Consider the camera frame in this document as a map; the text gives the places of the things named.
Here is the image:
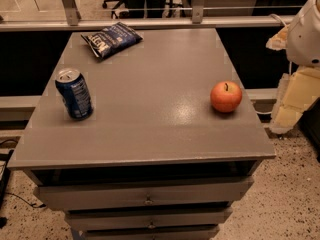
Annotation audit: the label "blue chip bag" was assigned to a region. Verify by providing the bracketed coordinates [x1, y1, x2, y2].
[82, 22, 143, 59]

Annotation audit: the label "blue pepsi can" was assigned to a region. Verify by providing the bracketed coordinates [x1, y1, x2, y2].
[55, 68, 93, 120]

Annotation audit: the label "black office chair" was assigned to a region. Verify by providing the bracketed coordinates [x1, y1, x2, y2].
[102, 0, 144, 19]

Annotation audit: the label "white cable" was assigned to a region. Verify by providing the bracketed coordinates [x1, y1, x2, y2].
[269, 13, 294, 78]

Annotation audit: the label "black floor cable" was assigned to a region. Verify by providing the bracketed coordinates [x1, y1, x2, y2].
[4, 191, 47, 209]

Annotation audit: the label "middle grey drawer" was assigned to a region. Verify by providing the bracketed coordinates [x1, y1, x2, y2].
[65, 207, 232, 231]

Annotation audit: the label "grey drawer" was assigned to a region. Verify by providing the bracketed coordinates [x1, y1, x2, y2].
[34, 177, 254, 211]
[84, 225, 219, 240]
[65, 207, 232, 231]

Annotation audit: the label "grey drawer cabinet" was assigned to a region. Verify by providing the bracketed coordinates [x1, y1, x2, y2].
[7, 28, 277, 240]

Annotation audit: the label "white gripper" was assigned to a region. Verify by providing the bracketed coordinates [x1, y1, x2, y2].
[266, 0, 320, 134]

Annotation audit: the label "red apple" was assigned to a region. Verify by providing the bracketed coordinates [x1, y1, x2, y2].
[210, 81, 242, 113]

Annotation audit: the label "bottom grey drawer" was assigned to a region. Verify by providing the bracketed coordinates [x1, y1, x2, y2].
[84, 225, 219, 240]

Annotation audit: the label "top grey drawer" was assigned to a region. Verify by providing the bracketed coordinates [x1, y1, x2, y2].
[34, 177, 254, 211]

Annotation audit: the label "metal window rail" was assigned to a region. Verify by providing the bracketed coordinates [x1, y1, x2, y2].
[0, 15, 293, 32]

